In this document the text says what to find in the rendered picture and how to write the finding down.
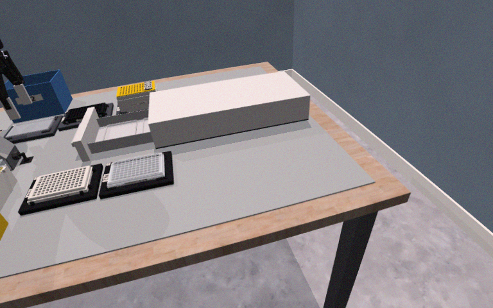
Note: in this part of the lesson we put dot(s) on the grey bench mat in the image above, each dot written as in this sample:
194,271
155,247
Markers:
216,181

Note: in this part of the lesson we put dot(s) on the black assay plate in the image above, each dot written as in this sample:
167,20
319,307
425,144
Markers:
77,114

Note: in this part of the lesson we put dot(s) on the blue open-top bin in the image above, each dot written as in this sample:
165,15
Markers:
48,92

